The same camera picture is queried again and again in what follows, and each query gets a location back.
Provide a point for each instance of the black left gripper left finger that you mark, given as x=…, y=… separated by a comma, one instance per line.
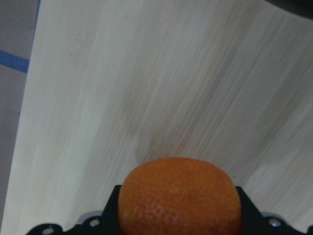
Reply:
x=101, y=223

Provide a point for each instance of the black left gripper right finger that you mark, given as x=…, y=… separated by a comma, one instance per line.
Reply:
x=262, y=223

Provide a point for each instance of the orange fruit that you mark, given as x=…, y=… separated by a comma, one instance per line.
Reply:
x=179, y=196

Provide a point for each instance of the bamboo cutting board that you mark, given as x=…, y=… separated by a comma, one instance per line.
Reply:
x=113, y=84

